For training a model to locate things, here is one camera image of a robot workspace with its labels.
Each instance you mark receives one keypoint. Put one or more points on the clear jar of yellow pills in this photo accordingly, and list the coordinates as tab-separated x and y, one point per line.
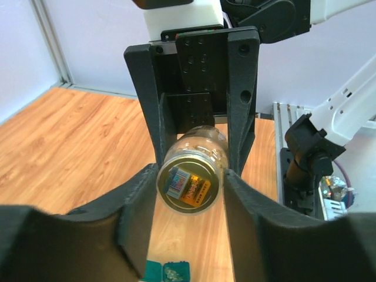
204	141

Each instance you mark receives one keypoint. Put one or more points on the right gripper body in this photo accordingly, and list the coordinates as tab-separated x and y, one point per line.
193	69

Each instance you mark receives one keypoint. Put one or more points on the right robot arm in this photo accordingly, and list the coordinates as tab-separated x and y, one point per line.
299	43

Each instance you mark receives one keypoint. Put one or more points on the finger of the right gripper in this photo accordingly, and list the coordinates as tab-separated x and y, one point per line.
146	77
243	46

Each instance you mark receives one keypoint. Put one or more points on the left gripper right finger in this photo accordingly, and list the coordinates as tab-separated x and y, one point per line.
270	242

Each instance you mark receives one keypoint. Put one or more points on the teal pill box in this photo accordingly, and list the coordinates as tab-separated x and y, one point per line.
167	272

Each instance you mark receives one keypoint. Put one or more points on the gold jar lid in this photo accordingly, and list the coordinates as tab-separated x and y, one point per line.
190	185

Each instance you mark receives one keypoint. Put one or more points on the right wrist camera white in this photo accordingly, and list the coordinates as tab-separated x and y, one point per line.
163	16

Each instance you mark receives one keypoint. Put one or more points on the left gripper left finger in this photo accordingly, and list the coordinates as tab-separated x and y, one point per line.
106	239

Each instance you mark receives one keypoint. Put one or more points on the right aluminium frame post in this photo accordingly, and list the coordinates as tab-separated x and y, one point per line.
53	45

